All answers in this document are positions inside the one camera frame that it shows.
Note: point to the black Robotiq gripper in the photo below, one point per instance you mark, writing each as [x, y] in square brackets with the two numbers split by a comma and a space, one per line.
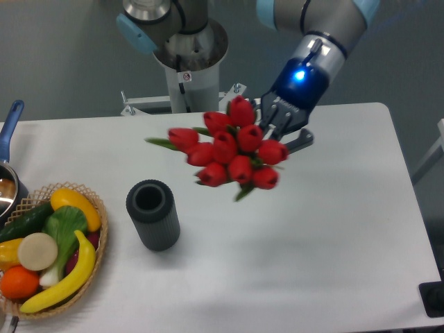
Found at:
[290, 100]

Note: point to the red tulip bouquet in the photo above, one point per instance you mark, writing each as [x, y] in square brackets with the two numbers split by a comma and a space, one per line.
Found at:
[229, 148]

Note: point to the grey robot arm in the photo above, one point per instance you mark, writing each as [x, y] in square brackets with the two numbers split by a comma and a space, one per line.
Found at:
[330, 29]

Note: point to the dark grey ribbed vase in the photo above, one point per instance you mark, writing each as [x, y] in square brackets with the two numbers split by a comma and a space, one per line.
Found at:
[151, 206]

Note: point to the purple red vegetable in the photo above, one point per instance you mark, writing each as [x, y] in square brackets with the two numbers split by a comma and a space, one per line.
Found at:
[93, 238]

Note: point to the black device at table edge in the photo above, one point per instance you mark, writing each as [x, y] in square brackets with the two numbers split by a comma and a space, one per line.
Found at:
[432, 298]

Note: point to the green bok choy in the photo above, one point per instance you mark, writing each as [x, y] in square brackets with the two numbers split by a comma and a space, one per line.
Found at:
[61, 226]

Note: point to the woven wicker basket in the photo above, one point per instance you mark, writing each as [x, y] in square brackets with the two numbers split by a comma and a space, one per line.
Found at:
[35, 199]

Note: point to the yellow banana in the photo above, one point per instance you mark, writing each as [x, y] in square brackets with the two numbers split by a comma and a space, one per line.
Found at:
[68, 285]

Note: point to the green cucumber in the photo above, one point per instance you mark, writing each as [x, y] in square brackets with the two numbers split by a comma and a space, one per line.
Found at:
[30, 222]

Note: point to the beige round disc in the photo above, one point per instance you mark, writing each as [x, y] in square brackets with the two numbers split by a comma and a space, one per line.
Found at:
[37, 251]

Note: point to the yellow bell pepper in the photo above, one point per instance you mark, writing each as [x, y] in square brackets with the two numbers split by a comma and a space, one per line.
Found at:
[9, 254]

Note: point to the orange fruit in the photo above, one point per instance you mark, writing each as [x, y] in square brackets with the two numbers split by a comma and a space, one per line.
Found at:
[19, 283]

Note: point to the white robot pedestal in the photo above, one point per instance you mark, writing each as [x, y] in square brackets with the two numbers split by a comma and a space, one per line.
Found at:
[192, 66]

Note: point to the white frame at right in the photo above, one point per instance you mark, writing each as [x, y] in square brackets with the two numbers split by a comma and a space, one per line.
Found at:
[430, 158]

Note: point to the blue handled saucepan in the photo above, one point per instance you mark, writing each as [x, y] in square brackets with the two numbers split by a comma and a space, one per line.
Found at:
[12, 188]

